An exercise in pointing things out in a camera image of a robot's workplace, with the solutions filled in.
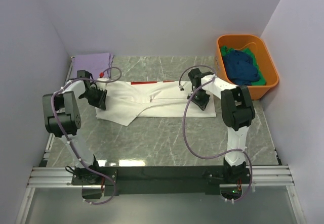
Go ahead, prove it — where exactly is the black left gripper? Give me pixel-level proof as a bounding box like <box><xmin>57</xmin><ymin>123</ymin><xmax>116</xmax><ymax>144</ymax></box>
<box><xmin>81</xmin><ymin>86</ymin><xmax>107</xmax><ymax>110</ymax></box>

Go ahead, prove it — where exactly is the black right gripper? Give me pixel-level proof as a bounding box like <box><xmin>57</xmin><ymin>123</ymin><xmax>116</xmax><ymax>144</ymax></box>
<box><xmin>187</xmin><ymin>89</ymin><xmax>211</xmax><ymax>111</ymax></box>

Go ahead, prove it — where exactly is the white t-shirt red print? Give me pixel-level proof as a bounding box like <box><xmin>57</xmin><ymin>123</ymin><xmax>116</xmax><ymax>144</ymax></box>
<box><xmin>95</xmin><ymin>80</ymin><xmax>217</xmax><ymax>127</ymax></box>

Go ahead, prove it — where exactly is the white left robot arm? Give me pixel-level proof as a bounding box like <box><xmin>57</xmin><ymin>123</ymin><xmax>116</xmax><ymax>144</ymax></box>
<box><xmin>43</xmin><ymin>70</ymin><xmax>107</xmax><ymax>185</ymax></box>

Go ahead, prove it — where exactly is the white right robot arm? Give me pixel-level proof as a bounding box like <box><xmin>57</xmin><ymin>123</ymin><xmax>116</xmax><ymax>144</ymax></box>
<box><xmin>183</xmin><ymin>68</ymin><xmax>255</xmax><ymax>183</ymax></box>

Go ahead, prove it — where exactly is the folded lavender t-shirt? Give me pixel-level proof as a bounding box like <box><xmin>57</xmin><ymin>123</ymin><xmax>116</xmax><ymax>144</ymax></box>
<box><xmin>70</xmin><ymin>53</ymin><xmax>114</xmax><ymax>79</ymax></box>

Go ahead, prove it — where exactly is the blue t-shirt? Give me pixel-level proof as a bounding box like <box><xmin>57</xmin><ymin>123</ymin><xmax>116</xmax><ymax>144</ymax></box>
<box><xmin>222</xmin><ymin>50</ymin><xmax>260</xmax><ymax>85</ymax></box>

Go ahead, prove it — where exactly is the orange plastic bin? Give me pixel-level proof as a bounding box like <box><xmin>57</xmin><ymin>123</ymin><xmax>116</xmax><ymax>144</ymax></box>
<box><xmin>215</xmin><ymin>34</ymin><xmax>279</xmax><ymax>100</ymax></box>

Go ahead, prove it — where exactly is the green t-shirt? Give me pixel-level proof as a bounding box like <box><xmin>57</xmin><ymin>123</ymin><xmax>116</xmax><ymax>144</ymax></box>
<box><xmin>220</xmin><ymin>46</ymin><xmax>266</xmax><ymax>86</ymax></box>

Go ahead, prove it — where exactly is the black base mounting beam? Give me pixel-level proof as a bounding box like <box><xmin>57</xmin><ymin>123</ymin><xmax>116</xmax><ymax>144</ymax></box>
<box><xmin>71</xmin><ymin>165</ymin><xmax>251</xmax><ymax>196</ymax></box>

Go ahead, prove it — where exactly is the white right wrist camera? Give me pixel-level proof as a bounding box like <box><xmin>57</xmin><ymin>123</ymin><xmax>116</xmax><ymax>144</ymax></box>
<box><xmin>178</xmin><ymin>81</ymin><xmax>193</xmax><ymax>93</ymax></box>

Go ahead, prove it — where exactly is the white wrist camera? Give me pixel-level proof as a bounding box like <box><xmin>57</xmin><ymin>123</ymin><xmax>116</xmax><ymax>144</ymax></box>
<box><xmin>97</xmin><ymin>72</ymin><xmax>111</xmax><ymax>83</ymax></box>
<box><xmin>178</xmin><ymin>81</ymin><xmax>193</xmax><ymax>93</ymax></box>

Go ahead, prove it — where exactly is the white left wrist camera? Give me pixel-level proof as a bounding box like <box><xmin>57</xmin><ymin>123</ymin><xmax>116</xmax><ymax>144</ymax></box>
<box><xmin>97</xmin><ymin>72</ymin><xmax>111</xmax><ymax>83</ymax></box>

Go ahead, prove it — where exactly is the aluminium extrusion rail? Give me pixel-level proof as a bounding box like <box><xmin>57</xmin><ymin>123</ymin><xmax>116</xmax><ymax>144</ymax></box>
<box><xmin>27</xmin><ymin>165</ymin><xmax>295</xmax><ymax>188</ymax></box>

